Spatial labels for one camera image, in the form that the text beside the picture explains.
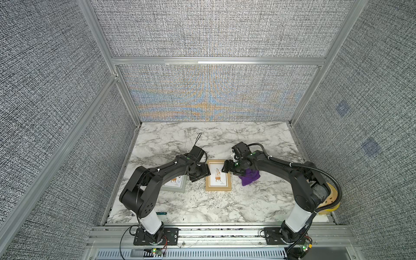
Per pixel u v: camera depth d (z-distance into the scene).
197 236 0.75
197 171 0.79
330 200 0.82
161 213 0.80
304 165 0.50
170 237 0.73
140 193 0.47
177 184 0.89
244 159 0.70
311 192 0.48
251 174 0.85
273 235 0.73
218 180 0.90
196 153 0.73
